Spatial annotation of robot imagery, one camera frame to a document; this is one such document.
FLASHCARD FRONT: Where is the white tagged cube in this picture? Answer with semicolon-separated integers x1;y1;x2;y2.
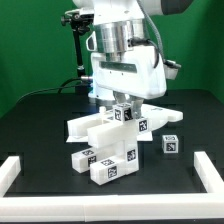
113;103;133;122
162;135;179;153

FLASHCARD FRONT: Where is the black cable on table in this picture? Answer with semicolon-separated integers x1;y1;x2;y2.
16;78;93;105

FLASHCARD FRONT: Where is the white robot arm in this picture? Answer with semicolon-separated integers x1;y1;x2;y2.
73;0;193;118

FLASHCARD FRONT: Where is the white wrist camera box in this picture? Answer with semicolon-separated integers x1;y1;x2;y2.
164;60;181;80

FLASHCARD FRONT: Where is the black camera on stand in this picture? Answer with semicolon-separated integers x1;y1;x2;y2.
61;9;94;26

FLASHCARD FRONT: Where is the white U-shaped fence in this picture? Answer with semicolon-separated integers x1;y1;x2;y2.
0;151;224;222

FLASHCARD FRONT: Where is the white chair seat part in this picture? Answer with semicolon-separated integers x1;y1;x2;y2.
97;137;139;176

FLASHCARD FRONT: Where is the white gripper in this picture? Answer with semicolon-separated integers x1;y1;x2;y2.
91;46;166;119

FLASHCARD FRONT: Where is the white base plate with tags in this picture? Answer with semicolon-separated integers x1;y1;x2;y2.
66;132;153;144

